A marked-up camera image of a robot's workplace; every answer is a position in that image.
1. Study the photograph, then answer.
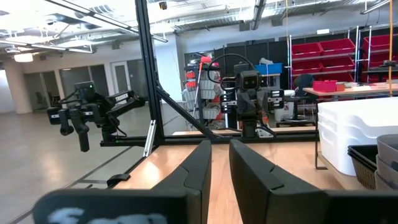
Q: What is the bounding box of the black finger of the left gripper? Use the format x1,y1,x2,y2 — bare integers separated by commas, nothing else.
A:
238,92,249,121
248,92,260,121

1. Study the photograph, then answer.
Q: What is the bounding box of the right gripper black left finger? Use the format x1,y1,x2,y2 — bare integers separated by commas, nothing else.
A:
32,139,213,224

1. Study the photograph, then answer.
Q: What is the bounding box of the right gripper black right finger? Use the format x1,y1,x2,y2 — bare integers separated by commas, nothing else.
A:
229,139,398,224

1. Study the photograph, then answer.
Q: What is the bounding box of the black slotted plastic basket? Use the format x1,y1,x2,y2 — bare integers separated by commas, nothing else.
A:
347,144,379,157
351,157,377,190
348,151,378,162

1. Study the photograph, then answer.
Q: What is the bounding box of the grey plastic basket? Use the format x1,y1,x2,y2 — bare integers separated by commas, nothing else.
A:
375,154,398,185
376,134,398,172
374,170,398,192

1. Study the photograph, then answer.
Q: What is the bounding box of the rack with small parts bins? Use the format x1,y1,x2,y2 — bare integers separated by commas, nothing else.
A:
183,57,225,131

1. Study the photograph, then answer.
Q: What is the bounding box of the mop with red head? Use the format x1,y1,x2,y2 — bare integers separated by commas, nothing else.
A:
192,55,213,118

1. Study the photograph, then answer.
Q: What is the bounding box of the blue plastic bin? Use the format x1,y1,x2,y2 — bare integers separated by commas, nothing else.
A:
254,62,284,76

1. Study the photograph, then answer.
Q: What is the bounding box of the black office chair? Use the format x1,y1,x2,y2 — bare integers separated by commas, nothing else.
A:
275,73,315,128

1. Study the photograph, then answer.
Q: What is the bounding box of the silver metal strip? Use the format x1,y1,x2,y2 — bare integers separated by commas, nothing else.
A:
142,119,157,158

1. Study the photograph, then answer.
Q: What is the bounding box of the red storage bin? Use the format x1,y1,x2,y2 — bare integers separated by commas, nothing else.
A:
312,80,338,93

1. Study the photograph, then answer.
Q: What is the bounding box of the metal rack with red bins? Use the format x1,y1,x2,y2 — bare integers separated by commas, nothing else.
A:
288,26,398,94

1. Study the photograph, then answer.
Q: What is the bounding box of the wooden workbench with metal legs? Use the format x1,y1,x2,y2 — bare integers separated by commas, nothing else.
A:
302,82,398,105

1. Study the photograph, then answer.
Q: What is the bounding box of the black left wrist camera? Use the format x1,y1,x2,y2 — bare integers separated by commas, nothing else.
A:
239,70,261,91

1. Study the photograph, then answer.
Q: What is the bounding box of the black camera cable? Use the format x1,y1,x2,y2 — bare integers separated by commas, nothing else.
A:
207,53,257,93

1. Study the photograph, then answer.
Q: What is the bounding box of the black leader arm with handles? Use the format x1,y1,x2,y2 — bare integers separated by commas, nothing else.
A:
46,80,147,153

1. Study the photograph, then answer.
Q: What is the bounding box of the yellow cable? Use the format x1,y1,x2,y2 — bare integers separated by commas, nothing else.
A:
388,0,394,95

